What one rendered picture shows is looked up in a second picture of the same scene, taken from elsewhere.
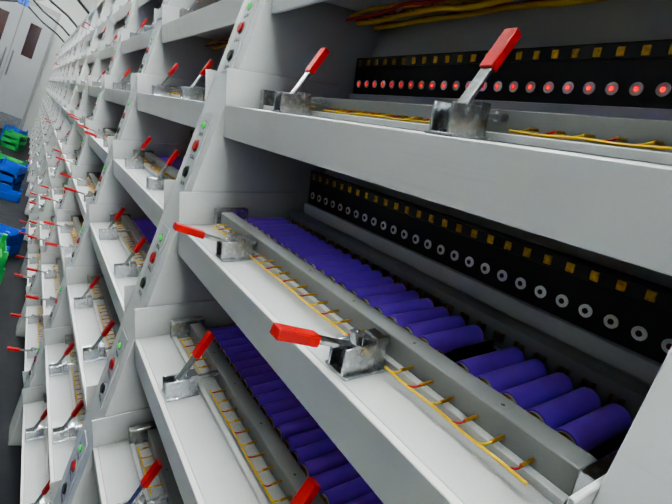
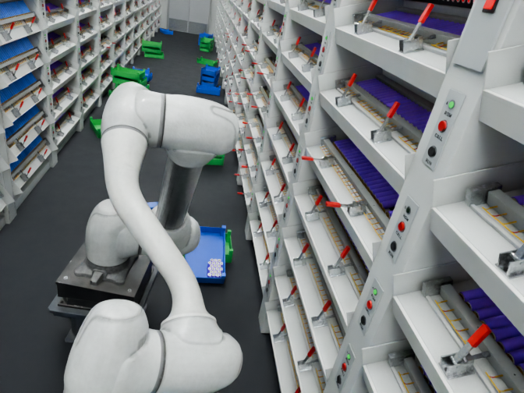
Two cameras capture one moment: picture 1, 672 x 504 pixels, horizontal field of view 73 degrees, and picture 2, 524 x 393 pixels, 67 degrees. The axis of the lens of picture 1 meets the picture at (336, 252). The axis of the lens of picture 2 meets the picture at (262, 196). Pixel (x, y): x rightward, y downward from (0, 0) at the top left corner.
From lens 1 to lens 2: 0.65 m
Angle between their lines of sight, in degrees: 32
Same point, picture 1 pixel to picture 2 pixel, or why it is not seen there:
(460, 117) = (377, 136)
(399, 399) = (365, 222)
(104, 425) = (287, 230)
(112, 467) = (292, 246)
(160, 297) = (302, 178)
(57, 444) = (269, 238)
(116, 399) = (290, 220)
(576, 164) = (388, 165)
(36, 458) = (260, 245)
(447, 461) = (369, 238)
